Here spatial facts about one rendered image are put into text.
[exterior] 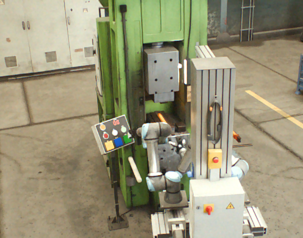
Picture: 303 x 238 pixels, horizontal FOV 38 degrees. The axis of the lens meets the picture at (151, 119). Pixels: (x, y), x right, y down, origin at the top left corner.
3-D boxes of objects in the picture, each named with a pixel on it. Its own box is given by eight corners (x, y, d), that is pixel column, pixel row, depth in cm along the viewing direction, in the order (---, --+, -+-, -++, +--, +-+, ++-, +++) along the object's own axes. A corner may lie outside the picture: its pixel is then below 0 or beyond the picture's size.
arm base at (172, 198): (183, 203, 351) (183, 192, 347) (164, 204, 351) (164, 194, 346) (181, 192, 365) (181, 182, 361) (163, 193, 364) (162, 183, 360)
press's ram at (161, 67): (187, 89, 429) (187, 49, 412) (149, 94, 421) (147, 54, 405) (175, 76, 466) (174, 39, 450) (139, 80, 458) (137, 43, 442)
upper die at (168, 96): (174, 100, 430) (174, 91, 426) (154, 103, 426) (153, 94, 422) (162, 86, 467) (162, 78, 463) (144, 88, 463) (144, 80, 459)
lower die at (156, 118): (174, 133, 445) (174, 125, 441) (155, 135, 441) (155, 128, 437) (163, 116, 482) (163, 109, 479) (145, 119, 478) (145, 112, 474)
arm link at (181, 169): (202, 141, 350) (180, 183, 378) (207, 136, 358) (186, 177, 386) (190, 133, 353) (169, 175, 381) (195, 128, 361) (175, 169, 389)
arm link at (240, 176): (224, 185, 354) (224, 171, 348) (230, 177, 364) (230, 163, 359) (238, 189, 348) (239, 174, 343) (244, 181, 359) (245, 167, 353)
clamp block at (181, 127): (186, 131, 447) (186, 125, 445) (177, 132, 445) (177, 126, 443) (182, 126, 458) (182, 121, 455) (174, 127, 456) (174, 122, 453)
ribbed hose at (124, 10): (138, 169, 463) (128, 4, 392) (130, 170, 461) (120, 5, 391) (137, 167, 467) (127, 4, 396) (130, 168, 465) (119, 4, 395)
